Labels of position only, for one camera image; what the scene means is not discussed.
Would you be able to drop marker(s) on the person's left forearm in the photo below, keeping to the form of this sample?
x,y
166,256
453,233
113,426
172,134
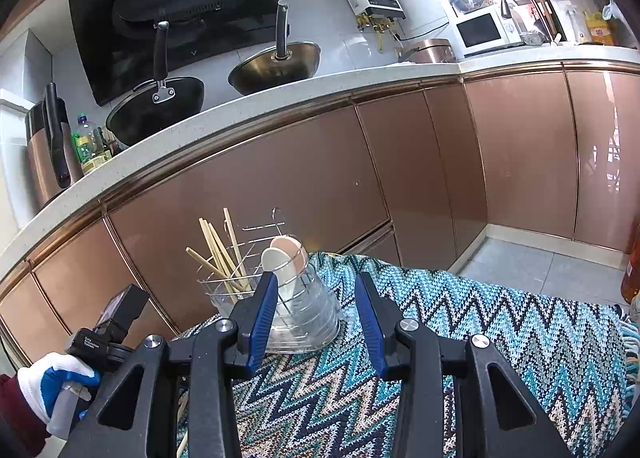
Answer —
x,y
17,413

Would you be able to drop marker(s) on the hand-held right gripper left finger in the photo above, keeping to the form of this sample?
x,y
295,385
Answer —
x,y
262,318

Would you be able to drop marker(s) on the orange bottle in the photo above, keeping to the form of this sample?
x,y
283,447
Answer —
x,y
631,278

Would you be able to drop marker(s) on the white speckled countertop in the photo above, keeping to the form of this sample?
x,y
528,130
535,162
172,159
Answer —
x,y
300,93

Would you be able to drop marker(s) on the yellow oil bottle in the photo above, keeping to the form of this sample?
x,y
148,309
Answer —
x,y
597,30

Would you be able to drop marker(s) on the copper kitchen cabinets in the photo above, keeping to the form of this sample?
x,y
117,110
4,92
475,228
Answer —
x,y
300,178

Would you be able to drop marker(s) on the person's left hand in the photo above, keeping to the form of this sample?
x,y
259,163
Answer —
x,y
45,378

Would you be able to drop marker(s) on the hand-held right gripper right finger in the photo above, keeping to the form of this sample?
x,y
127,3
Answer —
x,y
372,323

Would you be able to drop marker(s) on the steel pot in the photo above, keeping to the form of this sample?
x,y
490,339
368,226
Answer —
x,y
470,0

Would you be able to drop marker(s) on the white microwave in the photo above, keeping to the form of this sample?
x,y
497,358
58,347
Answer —
x,y
480,30

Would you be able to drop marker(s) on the green label plastic bottle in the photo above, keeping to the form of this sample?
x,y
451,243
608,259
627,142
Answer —
x,y
85,145

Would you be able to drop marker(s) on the zigzag knitted cloth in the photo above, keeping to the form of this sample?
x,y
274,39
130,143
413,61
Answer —
x,y
475,328

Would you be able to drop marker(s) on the white spoon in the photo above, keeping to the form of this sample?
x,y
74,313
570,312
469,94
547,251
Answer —
x,y
275,263

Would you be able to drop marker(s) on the steel wok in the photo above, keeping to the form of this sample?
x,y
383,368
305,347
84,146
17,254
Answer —
x,y
280,70

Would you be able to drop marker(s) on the kitchen faucet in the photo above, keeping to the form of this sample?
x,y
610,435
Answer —
x,y
507,0

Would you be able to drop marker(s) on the black wok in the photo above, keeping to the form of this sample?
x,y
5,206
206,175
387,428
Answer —
x,y
150,113

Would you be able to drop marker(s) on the pink spoon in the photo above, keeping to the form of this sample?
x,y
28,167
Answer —
x,y
292,258

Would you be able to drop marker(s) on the dark sauce bottle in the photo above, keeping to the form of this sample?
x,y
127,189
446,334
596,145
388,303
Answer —
x,y
111,143

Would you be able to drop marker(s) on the white bottle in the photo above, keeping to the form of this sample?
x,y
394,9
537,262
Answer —
x,y
572,25

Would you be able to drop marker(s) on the white tall appliance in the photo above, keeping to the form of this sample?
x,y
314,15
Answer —
x,y
15,138

